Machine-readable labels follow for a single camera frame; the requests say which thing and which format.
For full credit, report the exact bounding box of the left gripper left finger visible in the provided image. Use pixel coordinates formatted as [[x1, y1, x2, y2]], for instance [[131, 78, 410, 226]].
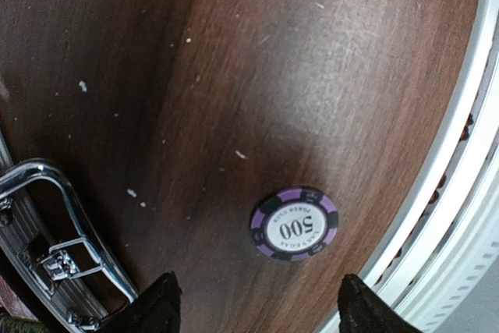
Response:
[[99, 272, 182, 333]]

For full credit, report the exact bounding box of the aluminium poker case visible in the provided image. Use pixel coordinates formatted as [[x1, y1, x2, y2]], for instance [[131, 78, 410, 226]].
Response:
[[1, 141, 139, 332]]

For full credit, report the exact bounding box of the purple 500 chip front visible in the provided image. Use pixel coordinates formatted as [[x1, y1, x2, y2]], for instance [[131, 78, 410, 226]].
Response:
[[249, 186, 339, 262]]

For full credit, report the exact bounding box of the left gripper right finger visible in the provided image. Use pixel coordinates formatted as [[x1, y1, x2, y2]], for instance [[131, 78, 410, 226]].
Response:
[[338, 274, 420, 333]]

